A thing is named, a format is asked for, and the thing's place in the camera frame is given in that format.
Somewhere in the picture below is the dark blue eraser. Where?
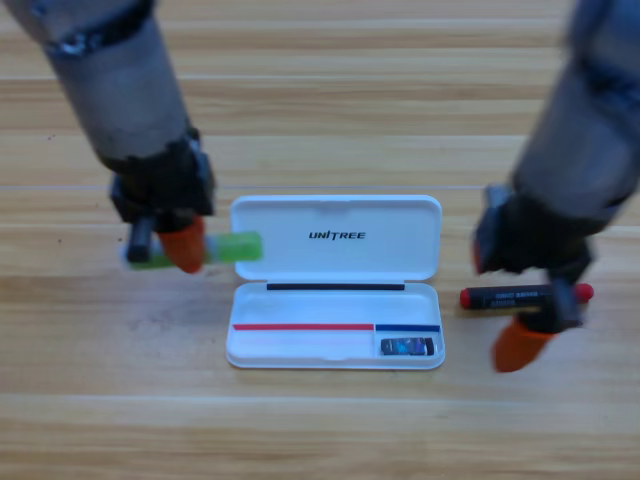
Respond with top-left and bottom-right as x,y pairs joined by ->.
379,337 -> 435,358

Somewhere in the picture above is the black and red marker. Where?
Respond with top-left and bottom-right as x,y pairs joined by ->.
459,282 -> 595,316

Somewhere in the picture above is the white Unitree pencil case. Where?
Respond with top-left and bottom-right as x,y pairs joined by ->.
225,193 -> 446,371

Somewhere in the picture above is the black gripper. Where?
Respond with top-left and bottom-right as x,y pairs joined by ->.
472,184 -> 596,374
109,127 -> 219,275

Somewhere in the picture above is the green capped glue stick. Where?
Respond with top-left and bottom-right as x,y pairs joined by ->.
119,230 -> 265,272

